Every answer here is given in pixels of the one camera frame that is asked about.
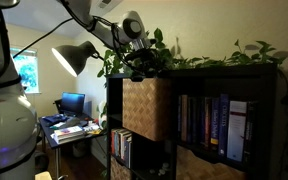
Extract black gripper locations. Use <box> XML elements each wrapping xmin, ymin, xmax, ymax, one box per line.
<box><xmin>125</xmin><ymin>39</ymin><xmax>158</xmax><ymax>81</ymax></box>

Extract woven bamboo basket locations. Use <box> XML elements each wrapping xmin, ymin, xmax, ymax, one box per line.
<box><xmin>110</xmin><ymin>157</ymin><xmax>132</xmax><ymax>180</ymax></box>
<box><xmin>122</xmin><ymin>78</ymin><xmax>171</xmax><ymax>141</ymax></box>

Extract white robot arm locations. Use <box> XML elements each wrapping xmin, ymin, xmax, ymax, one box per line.
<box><xmin>0</xmin><ymin>0</ymin><xmax>152</xmax><ymax>180</ymax></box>

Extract books on lower left shelf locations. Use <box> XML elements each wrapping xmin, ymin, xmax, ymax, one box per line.
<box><xmin>111</xmin><ymin>128</ymin><xmax>132</xmax><ymax>168</ymax></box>

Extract books on shelf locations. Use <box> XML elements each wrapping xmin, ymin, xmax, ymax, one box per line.
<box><xmin>111</xmin><ymin>128</ymin><xmax>132</xmax><ymax>168</ymax></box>
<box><xmin>177</xmin><ymin>94</ymin><xmax>258</xmax><ymax>164</ymax></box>

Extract small stones on shelf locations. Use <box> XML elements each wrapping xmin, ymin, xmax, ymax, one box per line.
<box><xmin>149</xmin><ymin>163</ymin><xmax>170</xmax><ymax>176</ymax></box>

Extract books on upper right shelf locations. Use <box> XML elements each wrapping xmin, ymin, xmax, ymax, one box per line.
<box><xmin>177</xmin><ymin>94</ymin><xmax>258</xmax><ymax>164</ymax></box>

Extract green pothos plant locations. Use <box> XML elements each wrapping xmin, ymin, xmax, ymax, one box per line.
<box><xmin>96</xmin><ymin>27</ymin><xmax>288</xmax><ymax>180</ymax></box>

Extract grey desk lamp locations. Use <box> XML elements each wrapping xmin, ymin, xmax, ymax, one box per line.
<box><xmin>52</xmin><ymin>41</ymin><xmax>99</xmax><ymax>77</ymax></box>

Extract computer monitor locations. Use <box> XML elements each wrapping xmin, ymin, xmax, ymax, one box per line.
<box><xmin>61</xmin><ymin>92</ymin><xmax>85</xmax><ymax>116</ymax></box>

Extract black cube bookshelf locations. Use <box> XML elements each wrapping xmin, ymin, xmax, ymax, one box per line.
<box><xmin>107</xmin><ymin>64</ymin><xmax>277</xmax><ymax>180</ymax></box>

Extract dark desk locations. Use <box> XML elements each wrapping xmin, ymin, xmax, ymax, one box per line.
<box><xmin>39</xmin><ymin>116</ymin><xmax>105</xmax><ymax>179</ymax></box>

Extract stack of books on desk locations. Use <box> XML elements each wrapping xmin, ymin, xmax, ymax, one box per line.
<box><xmin>53</xmin><ymin>126</ymin><xmax>84</xmax><ymax>144</ymax></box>

